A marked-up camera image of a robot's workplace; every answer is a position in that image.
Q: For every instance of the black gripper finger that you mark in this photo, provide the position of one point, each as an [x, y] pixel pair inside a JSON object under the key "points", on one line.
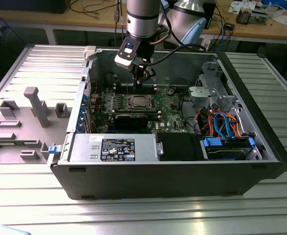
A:
{"points": [[148, 74], [138, 78]]}

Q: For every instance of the silver CPU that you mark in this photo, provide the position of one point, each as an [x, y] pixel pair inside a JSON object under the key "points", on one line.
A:
{"points": [[139, 100]]}

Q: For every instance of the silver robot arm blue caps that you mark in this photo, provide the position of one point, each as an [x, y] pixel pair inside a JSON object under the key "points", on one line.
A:
{"points": [[142, 22]]}

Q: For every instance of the black RAM stick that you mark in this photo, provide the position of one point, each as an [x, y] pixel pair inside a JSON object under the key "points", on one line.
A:
{"points": [[153, 115]]}

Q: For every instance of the black graphics card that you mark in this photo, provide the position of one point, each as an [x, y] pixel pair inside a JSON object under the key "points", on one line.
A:
{"points": [[131, 121]]}

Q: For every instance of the green motherboard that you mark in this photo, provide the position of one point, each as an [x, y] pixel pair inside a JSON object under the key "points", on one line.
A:
{"points": [[167, 115]]}

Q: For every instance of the metal drive cage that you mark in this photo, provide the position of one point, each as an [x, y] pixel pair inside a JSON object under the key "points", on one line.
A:
{"points": [[206, 94]]}

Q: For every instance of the black tower box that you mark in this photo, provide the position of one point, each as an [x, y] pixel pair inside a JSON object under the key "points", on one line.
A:
{"points": [[211, 14]]}

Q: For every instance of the black plastic shroud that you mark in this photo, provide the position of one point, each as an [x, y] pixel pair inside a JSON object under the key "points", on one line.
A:
{"points": [[177, 147]]}

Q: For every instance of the small black box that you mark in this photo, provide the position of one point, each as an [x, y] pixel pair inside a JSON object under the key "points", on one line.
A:
{"points": [[229, 26]]}

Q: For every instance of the silver power supply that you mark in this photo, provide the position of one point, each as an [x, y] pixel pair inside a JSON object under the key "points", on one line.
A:
{"points": [[84, 149]]}

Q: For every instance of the wooden desk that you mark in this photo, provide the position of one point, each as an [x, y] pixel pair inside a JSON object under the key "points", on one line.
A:
{"points": [[60, 17]]}

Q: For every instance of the hard disk in blue carrier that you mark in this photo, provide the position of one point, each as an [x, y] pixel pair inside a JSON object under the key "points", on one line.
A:
{"points": [[214, 143]]}

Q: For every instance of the metal heatsink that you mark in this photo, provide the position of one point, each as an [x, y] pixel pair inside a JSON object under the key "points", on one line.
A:
{"points": [[242, 17]]}

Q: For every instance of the black PC case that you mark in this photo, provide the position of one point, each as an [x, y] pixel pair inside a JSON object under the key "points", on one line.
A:
{"points": [[158, 181]]}

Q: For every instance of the blue case latch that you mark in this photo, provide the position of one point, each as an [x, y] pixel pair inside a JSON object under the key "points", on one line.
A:
{"points": [[54, 149]]}

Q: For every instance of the green circuit device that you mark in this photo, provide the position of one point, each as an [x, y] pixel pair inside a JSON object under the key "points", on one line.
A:
{"points": [[258, 17]]}

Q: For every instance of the black computer box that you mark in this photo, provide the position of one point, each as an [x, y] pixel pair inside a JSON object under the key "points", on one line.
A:
{"points": [[30, 6]]}

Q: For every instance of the grey parts rack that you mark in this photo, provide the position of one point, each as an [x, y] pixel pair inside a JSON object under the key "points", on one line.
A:
{"points": [[23, 129]]}

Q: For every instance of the green RAM stick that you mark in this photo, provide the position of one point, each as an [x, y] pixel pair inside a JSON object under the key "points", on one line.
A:
{"points": [[8, 144]]}

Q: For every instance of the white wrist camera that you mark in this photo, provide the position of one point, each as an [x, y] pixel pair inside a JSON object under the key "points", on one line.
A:
{"points": [[122, 61]]}

